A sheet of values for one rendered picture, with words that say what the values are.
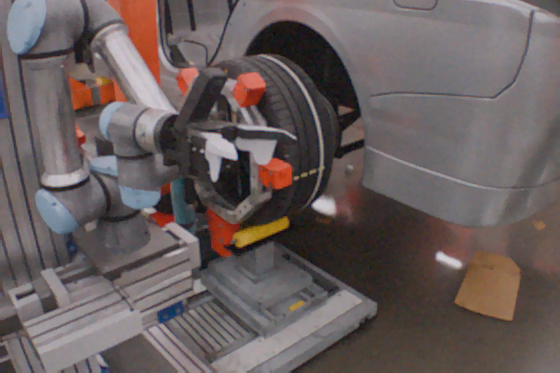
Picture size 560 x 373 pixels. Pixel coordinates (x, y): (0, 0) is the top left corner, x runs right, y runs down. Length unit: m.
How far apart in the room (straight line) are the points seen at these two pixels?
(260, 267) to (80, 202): 1.16
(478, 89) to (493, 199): 0.34
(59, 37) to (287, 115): 0.84
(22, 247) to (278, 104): 0.91
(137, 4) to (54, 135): 1.04
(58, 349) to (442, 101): 1.23
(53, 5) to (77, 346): 0.75
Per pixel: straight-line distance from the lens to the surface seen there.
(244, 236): 1.79
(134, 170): 0.84
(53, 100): 1.01
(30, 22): 0.96
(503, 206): 1.49
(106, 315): 1.16
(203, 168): 0.69
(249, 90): 1.48
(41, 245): 1.33
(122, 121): 0.81
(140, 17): 1.97
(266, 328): 1.93
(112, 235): 1.21
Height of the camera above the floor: 1.45
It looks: 22 degrees down
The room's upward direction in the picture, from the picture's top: straight up
